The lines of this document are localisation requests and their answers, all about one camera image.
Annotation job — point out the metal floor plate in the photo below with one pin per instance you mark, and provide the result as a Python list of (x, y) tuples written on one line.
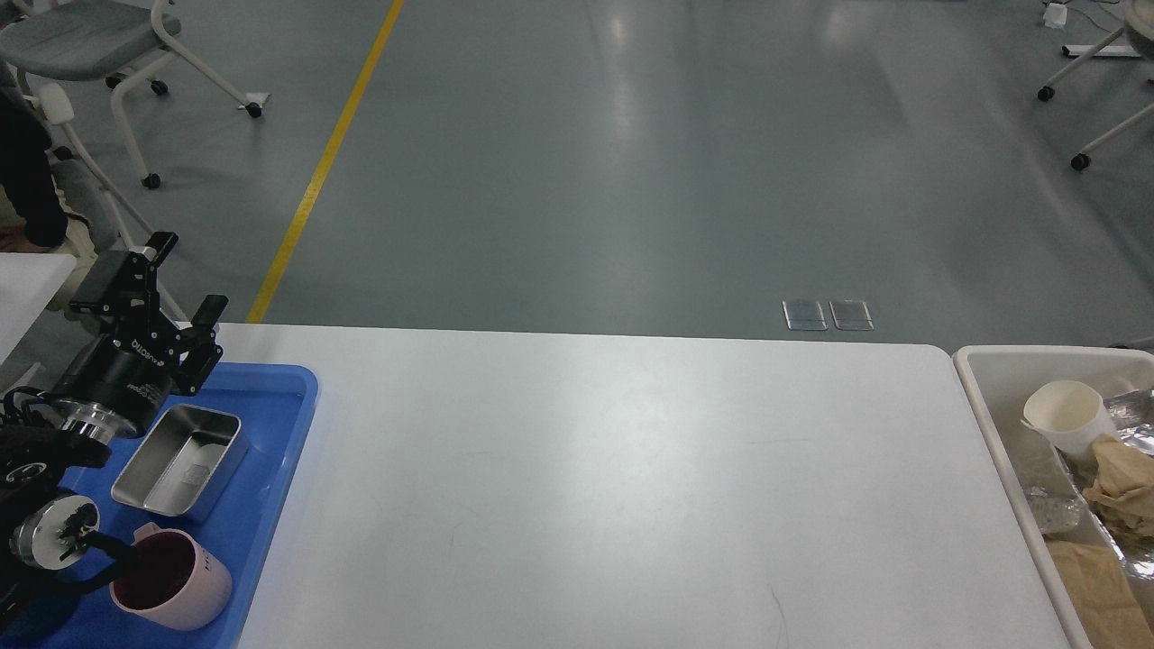
[(803, 315), (849, 314)]

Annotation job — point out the blue plastic tray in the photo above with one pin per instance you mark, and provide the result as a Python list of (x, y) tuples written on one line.
[(275, 404)]

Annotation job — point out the cream paper cup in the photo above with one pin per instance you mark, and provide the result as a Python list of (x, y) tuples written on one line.
[(1070, 415)]

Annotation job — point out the white floor power adapter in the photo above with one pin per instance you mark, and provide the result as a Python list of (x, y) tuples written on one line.
[(1055, 15)]

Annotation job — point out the brown paper ball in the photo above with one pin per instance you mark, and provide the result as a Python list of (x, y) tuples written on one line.
[(1122, 490)]

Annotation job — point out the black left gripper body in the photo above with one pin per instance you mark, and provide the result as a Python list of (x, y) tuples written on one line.
[(117, 384)]

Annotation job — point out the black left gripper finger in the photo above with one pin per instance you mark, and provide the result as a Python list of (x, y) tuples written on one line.
[(158, 247), (200, 352)]

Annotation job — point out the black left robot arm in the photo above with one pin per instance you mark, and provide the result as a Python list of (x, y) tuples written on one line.
[(52, 544)]

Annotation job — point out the rectangular metal tin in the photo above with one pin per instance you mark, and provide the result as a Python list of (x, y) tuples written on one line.
[(183, 464)]

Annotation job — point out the beige plastic bin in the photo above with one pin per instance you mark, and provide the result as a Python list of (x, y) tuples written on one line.
[(998, 379)]

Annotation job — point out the white side table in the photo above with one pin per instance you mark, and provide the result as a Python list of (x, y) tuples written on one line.
[(28, 283)]

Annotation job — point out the left metal floor plate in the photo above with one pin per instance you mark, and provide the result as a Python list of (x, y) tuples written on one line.
[(803, 315)]

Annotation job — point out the pink ribbed mug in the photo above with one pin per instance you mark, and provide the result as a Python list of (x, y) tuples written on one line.
[(177, 584)]

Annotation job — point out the seated person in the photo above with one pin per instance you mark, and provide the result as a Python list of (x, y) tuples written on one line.
[(36, 217)]

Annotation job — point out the aluminium foil tray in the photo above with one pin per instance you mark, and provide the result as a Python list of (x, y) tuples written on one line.
[(1131, 414)]

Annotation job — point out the grey office chair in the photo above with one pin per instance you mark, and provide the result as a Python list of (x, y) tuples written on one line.
[(125, 45)]

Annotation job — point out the right metal floor plate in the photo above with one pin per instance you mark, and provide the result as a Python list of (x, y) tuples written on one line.
[(849, 314)]

